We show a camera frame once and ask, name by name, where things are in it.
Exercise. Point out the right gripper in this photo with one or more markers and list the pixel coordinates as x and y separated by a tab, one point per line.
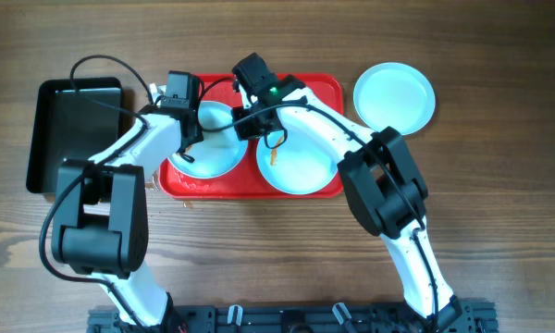
245	129

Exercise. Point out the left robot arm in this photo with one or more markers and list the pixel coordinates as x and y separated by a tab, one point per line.
97	230

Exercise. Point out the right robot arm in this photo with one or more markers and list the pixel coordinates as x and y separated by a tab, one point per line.
384	189

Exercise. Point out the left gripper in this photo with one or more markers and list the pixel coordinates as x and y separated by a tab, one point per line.
196	137

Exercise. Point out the white plate top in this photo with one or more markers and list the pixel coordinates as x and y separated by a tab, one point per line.
219	152

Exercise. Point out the red plastic tray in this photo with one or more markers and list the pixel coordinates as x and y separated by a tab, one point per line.
245	181

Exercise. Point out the white plate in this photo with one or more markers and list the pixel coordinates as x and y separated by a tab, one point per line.
394	95
294	164
219	152

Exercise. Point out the black rectangular water basin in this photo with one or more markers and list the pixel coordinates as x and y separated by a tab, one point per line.
69	125

